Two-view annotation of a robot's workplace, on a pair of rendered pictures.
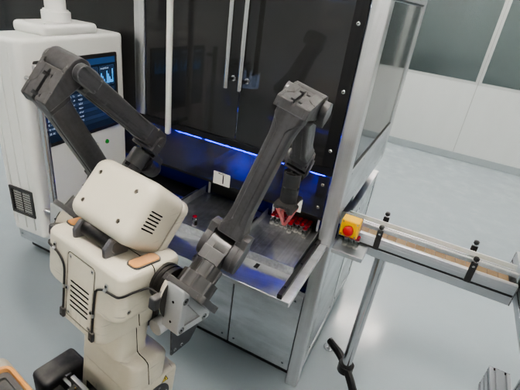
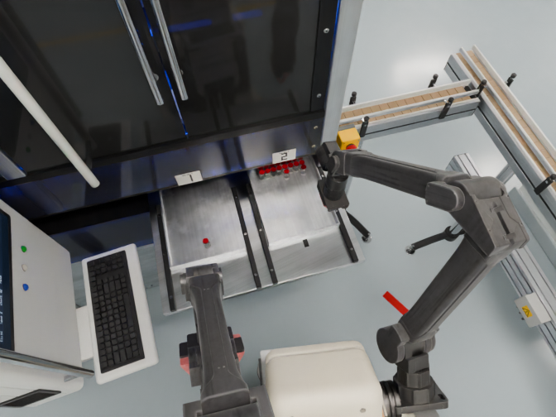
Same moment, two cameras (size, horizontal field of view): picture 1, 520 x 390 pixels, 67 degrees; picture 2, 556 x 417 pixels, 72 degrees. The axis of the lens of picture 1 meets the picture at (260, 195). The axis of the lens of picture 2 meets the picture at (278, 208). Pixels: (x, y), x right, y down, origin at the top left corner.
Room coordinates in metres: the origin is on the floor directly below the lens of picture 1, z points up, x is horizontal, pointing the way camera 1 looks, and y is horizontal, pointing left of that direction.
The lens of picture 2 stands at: (0.81, 0.37, 2.13)
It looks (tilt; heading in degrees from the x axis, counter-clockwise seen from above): 62 degrees down; 323
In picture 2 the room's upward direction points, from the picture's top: 1 degrees counter-clockwise
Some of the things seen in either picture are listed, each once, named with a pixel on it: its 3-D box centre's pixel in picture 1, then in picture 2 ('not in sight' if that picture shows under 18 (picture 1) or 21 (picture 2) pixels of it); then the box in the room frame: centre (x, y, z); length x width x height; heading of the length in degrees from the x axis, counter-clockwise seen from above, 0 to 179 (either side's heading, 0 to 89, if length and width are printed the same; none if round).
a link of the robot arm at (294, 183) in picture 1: (292, 178); (336, 175); (1.16, -0.10, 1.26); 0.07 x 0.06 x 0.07; 159
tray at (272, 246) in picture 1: (278, 237); (290, 194); (1.35, -0.10, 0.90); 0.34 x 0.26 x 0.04; 158
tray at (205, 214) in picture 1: (208, 210); (200, 217); (1.49, 0.21, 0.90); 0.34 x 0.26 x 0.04; 157
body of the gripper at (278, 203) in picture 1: (289, 195); (333, 189); (1.16, -0.09, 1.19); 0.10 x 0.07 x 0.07; 157
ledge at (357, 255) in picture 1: (350, 248); not in sight; (1.40, -0.41, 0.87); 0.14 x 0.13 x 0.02; 157
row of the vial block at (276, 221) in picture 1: (289, 224); (281, 170); (1.46, -0.14, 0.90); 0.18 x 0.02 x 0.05; 68
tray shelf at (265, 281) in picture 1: (233, 237); (251, 225); (1.36, 0.08, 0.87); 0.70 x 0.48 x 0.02; 67
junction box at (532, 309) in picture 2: not in sight; (532, 309); (0.46, -0.69, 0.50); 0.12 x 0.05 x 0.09; 157
